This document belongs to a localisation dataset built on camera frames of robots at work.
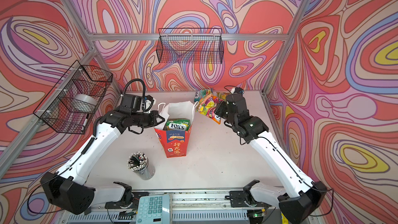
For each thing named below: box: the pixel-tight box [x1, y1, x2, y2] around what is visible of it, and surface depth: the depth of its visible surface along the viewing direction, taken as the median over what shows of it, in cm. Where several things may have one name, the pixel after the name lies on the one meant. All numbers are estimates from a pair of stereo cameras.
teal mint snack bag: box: [193, 88, 208, 103], surface depth 117 cm
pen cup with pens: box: [127, 151, 156, 181], surface depth 71 cm
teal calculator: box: [135, 193, 170, 224], surface depth 70 cm
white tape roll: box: [71, 93, 98, 114], surface depth 73 cm
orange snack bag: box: [196, 93, 223, 124], surface depth 74 cm
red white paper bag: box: [153, 100, 199, 159], surface depth 80 cm
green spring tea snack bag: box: [164, 118, 191, 131], surface depth 82 cm
